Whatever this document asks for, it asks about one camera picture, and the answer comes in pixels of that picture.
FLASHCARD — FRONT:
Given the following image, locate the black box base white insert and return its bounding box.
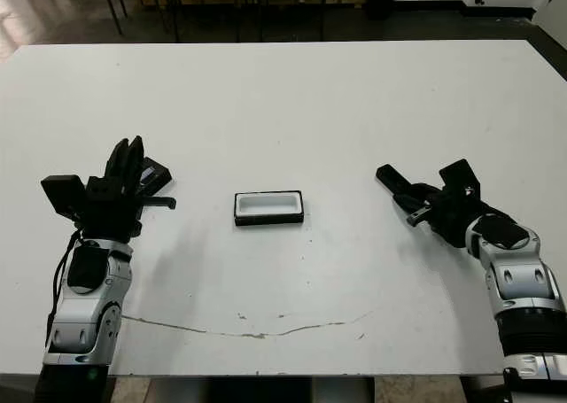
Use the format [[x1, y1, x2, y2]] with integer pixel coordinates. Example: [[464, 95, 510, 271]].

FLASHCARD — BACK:
[[233, 190, 306, 228]]

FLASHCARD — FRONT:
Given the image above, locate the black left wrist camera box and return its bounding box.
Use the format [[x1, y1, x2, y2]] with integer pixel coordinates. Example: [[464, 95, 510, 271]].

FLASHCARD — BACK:
[[40, 174, 88, 222]]

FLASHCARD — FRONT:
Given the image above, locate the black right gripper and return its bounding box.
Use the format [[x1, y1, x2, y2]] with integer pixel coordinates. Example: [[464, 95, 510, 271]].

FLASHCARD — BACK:
[[392, 181, 489, 249]]

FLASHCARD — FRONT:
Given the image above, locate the dark robot lower body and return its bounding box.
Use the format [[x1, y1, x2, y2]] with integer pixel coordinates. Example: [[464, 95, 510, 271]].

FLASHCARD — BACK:
[[152, 376, 376, 403]]

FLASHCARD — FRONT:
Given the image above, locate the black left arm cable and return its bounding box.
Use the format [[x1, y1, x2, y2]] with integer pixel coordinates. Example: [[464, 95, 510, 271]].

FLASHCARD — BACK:
[[45, 229, 85, 347]]

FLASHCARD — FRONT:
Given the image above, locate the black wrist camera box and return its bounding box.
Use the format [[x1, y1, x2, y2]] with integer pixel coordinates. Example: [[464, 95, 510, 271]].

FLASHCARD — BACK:
[[438, 158, 482, 200], [40, 174, 88, 222]]

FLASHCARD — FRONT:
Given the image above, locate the black phone-like camera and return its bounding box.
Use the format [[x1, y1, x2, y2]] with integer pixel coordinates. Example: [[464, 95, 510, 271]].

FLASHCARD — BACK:
[[375, 163, 416, 196]]

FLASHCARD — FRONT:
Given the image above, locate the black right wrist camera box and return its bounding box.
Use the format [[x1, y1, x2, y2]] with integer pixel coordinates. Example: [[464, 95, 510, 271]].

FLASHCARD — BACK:
[[438, 158, 482, 200]]

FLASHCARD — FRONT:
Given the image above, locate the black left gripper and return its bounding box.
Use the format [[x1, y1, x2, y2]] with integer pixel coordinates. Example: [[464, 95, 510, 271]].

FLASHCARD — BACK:
[[73, 135, 178, 244]]

